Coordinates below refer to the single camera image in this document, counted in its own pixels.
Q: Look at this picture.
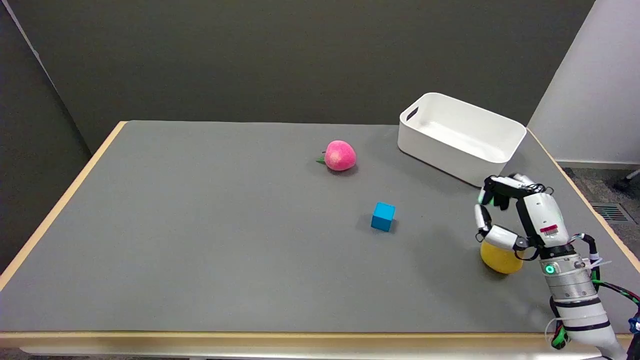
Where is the floor vent grille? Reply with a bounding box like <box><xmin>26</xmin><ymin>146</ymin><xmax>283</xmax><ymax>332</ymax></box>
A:
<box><xmin>591</xmin><ymin>202</ymin><xmax>631</xmax><ymax>223</ymax></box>

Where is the pink peach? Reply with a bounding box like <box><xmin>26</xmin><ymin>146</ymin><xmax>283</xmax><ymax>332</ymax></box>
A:
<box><xmin>315</xmin><ymin>140</ymin><xmax>357</xmax><ymax>172</ymax></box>

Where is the grey table mat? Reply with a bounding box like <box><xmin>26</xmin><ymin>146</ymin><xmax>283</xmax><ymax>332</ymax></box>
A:
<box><xmin>0</xmin><ymin>120</ymin><xmax>636</xmax><ymax>335</ymax></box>

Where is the yellow pear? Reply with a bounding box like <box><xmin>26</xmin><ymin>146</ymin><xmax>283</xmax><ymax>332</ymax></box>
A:
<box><xmin>480</xmin><ymin>240</ymin><xmax>524</xmax><ymax>275</ymax></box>

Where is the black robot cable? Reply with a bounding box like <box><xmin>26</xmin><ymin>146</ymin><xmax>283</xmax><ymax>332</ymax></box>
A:
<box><xmin>550</xmin><ymin>232</ymin><xmax>640</xmax><ymax>351</ymax></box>

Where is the white plastic bin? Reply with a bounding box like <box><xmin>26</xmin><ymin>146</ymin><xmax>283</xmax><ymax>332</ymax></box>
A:
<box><xmin>397</xmin><ymin>92</ymin><xmax>528</xmax><ymax>189</ymax></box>

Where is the blue cube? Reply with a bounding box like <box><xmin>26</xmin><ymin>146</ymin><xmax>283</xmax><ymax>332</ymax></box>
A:
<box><xmin>370</xmin><ymin>201</ymin><xmax>397</xmax><ymax>233</ymax></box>

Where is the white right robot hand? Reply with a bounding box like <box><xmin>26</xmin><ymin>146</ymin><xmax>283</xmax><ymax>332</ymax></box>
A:
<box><xmin>474</xmin><ymin>173</ymin><xmax>577</xmax><ymax>262</ymax></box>

